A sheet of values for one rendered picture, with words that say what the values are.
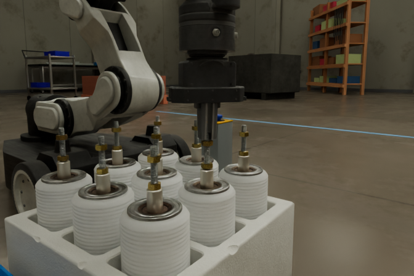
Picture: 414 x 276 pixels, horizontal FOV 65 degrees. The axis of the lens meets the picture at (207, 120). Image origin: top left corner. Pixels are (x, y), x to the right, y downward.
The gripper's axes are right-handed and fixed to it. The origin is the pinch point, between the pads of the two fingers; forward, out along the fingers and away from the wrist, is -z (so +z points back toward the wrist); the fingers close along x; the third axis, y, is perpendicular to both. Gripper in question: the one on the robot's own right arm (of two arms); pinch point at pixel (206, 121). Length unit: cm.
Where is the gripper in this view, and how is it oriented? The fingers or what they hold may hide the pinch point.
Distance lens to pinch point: 52.7
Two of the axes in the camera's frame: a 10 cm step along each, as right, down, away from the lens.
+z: 0.0, -9.9, -1.4
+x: -9.5, 0.4, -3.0
